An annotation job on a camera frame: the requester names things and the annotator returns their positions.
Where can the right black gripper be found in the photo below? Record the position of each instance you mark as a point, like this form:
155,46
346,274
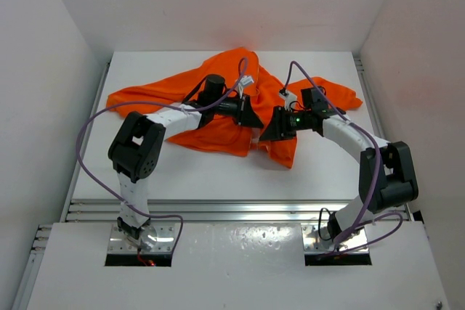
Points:
274,131

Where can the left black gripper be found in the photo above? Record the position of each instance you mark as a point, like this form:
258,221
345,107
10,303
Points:
244,115

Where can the orange zip jacket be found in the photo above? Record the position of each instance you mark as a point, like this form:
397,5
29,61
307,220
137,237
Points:
221,135

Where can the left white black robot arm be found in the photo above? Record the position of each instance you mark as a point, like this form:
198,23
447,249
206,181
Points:
135,150

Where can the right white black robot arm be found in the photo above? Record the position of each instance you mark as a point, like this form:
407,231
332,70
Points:
387,177

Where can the white front cover panel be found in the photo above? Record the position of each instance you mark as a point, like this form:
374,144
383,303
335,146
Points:
233,266

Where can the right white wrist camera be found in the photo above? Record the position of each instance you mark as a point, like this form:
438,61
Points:
288,97

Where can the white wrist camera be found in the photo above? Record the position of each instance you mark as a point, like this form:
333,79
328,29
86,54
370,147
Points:
244,82
288,97

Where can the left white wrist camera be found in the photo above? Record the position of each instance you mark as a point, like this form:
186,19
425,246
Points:
244,82

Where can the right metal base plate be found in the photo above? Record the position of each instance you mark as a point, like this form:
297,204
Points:
313,244

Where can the metal base plate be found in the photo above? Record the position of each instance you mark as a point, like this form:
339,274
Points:
313,244
155,238

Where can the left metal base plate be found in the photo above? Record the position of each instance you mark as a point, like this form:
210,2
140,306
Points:
155,238

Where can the aluminium extrusion rail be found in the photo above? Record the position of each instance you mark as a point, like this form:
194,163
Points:
92,210

